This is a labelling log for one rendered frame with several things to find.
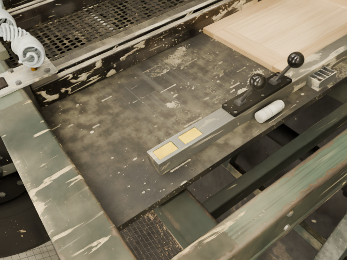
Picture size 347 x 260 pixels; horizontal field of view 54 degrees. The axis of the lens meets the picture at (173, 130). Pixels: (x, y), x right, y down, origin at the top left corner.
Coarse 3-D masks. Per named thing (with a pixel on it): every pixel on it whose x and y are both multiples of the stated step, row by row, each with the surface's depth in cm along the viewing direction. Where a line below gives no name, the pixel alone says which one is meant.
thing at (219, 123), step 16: (336, 48) 97; (304, 64) 93; (320, 64) 92; (336, 64) 97; (304, 80) 91; (272, 96) 86; (224, 112) 83; (208, 128) 80; (224, 128) 81; (160, 144) 78; (176, 144) 77; (192, 144) 77; (208, 144) 81; (160, 160) 74; (176, 160) 77
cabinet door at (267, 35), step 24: (264, 0) 127; (288, 0) 126; (312, 0) 124; (336, 0) 121; (216, 24) 118; (240, 24) 117; (264, 24) 115; (288, 24) 114; (312, 24) 112; (336, 24) 110; (240, 48) 106; (264, 48) 104; (288, 48) 103; (312, 48) 102
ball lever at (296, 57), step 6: (294, 54) 77; (300, 54) 76; (288, 60) 78; (294, 60) 76; (300, 60) 76; (288, 66) 80; (294, 66) 77; (300, 66) 77; (282, 72) 83; (276, 78) 86; (276, 84) 87
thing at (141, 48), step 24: (216, 0) 120; (240, 0) 121; (168, 24) 112; (192, 24) 114; (120, 48) 103; (144, 48) 108; (24, 72) 93; (48, 72) 92; (72, 72) 97; (96, 72) 102; (0, 96) 87; (48, 96) 97
